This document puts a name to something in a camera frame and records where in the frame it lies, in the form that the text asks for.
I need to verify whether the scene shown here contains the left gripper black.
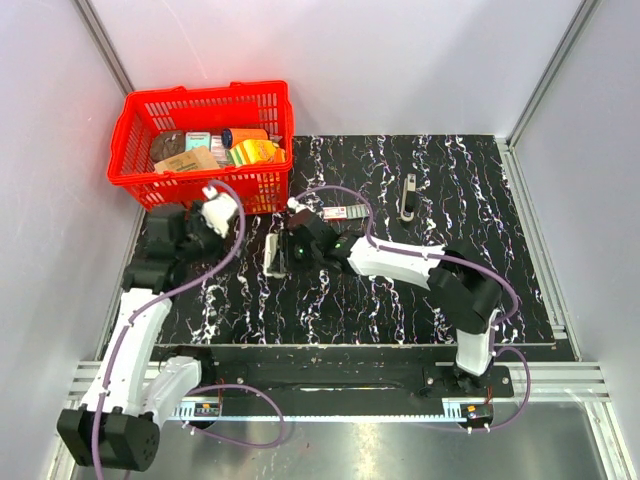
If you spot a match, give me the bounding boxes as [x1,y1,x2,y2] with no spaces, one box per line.
[177,200,248,274]

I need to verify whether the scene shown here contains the pale green stapler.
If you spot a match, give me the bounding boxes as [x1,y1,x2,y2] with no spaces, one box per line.
[263,233,287,279]

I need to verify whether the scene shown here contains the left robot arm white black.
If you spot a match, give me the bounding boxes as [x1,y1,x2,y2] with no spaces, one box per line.
[57,193,238,472]

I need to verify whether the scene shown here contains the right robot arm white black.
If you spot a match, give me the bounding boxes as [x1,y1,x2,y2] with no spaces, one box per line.
[263,208,503,397]

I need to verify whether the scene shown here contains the staple box red white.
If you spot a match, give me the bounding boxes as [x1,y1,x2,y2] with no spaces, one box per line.
[322,204,369,221]

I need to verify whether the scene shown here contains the brown cardboard packet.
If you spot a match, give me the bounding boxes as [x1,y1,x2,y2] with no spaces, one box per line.
[154,146,220,174]

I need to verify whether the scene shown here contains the pink white small box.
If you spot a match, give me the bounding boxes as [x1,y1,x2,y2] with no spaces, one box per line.
[210,135,229,163]

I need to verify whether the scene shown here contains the red plastic shopping basket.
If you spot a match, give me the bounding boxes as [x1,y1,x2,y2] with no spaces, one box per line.
[106,80,295,215]

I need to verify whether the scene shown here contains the brown round cookie pack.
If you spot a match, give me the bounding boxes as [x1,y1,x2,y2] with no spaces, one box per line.
[149,130,186,163]

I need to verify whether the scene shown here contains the teal small box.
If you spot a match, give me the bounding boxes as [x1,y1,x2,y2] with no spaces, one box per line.
[185,131,211,151]

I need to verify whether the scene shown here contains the yellow orange snack box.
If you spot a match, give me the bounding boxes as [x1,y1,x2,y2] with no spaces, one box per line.
[229,139,286,167]

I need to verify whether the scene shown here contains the orange can blue lid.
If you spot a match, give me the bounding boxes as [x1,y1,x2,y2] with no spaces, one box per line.
[221,128,270,149]

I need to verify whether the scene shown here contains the black marble pattern mat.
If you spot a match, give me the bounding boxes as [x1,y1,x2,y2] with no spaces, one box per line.
[157,134,554,345]

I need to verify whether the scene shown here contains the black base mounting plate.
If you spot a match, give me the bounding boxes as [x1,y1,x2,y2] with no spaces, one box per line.
[168,345,514,420]

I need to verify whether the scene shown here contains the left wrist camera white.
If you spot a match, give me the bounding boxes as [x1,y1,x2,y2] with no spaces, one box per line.
[200,186,239,238]

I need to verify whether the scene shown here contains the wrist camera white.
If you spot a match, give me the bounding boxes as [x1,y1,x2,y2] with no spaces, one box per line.
[200,186,239,238]
[286,197,308,216]

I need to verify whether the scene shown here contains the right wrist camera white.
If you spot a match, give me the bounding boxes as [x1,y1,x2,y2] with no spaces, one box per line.
[286,197,308,216]

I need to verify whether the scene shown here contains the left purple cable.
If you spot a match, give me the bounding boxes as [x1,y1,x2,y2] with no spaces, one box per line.
[92,179,287,480]

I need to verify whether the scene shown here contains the purple cable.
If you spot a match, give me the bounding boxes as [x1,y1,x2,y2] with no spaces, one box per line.
[289,185,532,432]
[92,179,287,480]

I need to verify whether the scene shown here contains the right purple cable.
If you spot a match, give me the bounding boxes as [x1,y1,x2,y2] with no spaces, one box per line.
[289,185,532,432]

